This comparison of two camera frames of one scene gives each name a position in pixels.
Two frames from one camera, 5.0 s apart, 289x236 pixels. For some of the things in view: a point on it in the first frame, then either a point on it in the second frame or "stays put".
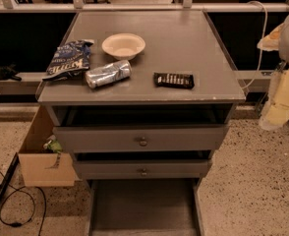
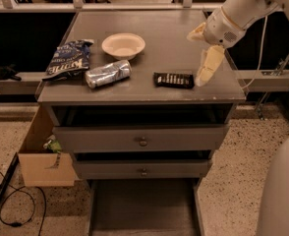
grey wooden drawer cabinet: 143,100 stays put
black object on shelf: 3,73 stays put
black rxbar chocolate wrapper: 173,80 stays put
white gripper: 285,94 to 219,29
